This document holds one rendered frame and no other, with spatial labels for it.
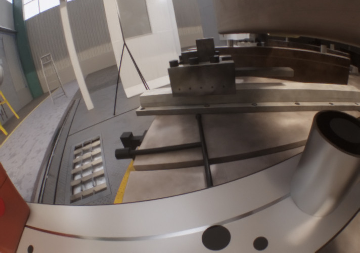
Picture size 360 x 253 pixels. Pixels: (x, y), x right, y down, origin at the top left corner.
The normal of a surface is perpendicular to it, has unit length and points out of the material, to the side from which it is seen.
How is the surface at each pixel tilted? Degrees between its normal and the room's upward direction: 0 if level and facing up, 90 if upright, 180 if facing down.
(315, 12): 90
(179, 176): 0
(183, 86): 90
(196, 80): 90
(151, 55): 90
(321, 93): 71
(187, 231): 0
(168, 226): 0
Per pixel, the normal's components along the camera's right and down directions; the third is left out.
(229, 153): -0.17, -0.86
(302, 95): -0.28, 0.20
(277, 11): -0.98, 0.18
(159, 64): 0.48, 0.35
